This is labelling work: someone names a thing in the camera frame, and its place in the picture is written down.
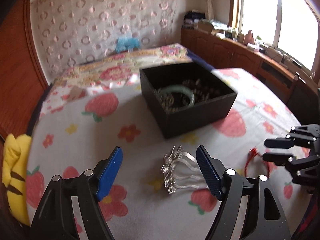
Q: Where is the red cord bracelet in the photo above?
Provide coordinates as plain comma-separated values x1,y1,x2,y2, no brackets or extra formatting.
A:
243,147,273,181

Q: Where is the rhinestone hair comb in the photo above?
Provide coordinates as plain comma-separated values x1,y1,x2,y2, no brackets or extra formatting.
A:
161,145,204,194

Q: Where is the pearl bead necklace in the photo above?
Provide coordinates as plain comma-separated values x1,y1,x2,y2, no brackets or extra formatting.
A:
153,78,221,114

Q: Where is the green jade bangle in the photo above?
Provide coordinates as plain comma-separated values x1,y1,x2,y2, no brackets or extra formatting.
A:
156,85,195,108

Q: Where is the black square jewelry box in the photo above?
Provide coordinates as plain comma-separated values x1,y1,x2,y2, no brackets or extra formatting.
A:
139,62,238,139

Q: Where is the strawberry flower white bedsheet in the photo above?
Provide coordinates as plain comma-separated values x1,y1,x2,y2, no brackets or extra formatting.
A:
27,69,299,239

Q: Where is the white power strip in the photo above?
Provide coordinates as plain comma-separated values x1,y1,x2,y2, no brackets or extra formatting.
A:
261,47,302,69

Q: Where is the yellow plush toy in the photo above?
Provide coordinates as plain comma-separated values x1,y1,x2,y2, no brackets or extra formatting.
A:
2,134,31,226

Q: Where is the floral beige blanket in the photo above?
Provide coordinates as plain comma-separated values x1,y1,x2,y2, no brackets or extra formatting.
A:
53,43,192,88

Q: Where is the wooden sideboard cabinet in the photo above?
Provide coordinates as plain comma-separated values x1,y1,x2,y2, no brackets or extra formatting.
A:
181,28,318,109

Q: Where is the pink bottle on sill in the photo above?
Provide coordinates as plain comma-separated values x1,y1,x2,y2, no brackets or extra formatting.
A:
244,30,254,45

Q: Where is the navy blue bed cover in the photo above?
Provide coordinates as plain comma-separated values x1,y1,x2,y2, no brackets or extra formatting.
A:
187,49,215,72

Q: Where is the cardboard box on cabinet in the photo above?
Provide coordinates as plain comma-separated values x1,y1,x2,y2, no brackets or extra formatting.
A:
197,19,220,35

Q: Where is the dark clothes pile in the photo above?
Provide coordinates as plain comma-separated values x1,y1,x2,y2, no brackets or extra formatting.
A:
182,10,206,29

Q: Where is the pink circle sheer curtain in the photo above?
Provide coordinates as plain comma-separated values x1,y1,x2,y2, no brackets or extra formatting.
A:
30,0,178,80

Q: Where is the window with white frame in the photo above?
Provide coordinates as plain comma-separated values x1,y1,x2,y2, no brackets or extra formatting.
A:
229,0,319,77

